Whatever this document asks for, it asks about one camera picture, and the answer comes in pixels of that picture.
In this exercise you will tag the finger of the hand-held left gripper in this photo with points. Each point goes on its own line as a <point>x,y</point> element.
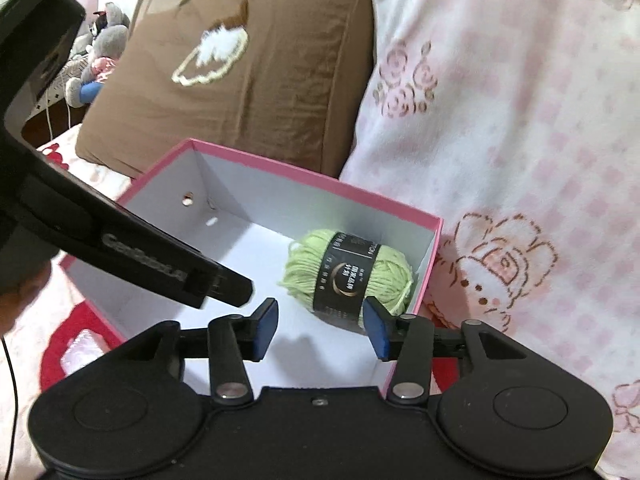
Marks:
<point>227,285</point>

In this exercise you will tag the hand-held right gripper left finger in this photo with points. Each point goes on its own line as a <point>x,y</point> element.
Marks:
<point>265,331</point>

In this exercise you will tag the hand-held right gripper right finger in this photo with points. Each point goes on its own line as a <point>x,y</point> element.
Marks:
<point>375,331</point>

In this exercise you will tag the green yarn ball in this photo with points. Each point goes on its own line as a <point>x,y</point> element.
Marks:
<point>305,270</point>

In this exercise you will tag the pink cardboard box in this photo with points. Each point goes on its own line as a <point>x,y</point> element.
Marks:
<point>235,200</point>

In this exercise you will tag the person's left hand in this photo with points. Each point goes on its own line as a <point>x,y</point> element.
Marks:
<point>22,300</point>

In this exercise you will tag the red bear printed bed sheet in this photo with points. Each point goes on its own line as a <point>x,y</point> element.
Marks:
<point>50,305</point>

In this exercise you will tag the grey plush toy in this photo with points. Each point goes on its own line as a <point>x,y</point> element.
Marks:
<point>107,42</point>

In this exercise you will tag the black white plush toy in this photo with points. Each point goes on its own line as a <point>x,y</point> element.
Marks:
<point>96,22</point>

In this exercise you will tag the brown embroidered pillow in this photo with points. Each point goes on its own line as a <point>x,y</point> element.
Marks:
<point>280,85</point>

